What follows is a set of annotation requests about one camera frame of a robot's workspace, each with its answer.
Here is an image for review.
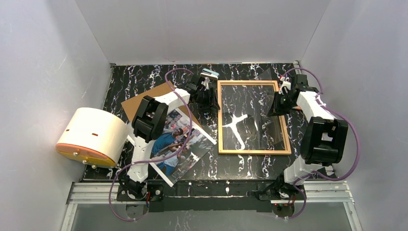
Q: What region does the aluminium rail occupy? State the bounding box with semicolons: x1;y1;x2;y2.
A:
67;180;354;204

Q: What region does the brown cardboard backing board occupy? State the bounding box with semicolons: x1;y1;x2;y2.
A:
121;83;201;130

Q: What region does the printed colour photo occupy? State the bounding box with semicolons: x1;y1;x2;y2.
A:
140;108;217;188

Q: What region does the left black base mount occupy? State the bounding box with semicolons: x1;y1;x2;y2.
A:
116;175;164;203

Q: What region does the teal white stapler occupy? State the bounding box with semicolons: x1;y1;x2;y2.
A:
200;68;219;80

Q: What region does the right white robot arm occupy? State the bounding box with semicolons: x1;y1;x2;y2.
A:
268;74;348;185

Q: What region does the wooden picture frame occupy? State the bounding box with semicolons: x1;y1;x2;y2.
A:
217;80;292;155

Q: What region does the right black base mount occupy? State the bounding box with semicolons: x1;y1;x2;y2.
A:
252;174;307;220

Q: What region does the white cylindrical orange-based device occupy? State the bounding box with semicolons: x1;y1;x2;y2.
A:
55;107;128;168

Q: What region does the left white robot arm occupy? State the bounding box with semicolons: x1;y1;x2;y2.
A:
127;73;220;183

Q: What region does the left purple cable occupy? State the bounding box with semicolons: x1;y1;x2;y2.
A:
108;67;195;223

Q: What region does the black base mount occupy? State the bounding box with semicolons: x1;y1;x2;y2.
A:
252;174;307;220
116;175;164;203

